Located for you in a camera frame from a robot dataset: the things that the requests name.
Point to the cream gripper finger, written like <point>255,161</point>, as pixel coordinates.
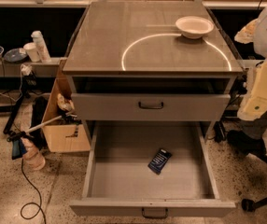
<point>254,103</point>
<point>246,34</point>

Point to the dark blue rxbar packet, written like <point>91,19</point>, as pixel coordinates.
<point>159,160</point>

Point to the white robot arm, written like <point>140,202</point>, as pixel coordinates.
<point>260,36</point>

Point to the grey drawer cabinet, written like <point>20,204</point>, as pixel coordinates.
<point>135,48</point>

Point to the closed top drawer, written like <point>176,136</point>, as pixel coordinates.
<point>150,107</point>

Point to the open middle drawer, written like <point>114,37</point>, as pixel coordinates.
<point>119,183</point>

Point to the person's leg in jeans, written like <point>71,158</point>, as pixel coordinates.
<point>249,138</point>

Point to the white bowl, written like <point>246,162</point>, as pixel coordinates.
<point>193,27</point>

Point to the black office chair base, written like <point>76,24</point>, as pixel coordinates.
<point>250,205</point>

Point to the cardboard box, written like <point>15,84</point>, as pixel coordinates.
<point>63,135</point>

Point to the white spray can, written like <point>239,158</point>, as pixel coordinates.
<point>41,46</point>

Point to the white paper cup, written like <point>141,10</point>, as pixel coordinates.
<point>31,51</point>

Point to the blue plate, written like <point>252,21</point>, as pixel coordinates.
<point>16,55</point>

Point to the white rod tool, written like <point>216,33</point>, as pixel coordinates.
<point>16,136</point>

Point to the spray bottle with blue trigger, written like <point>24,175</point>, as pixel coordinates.
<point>26,149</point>

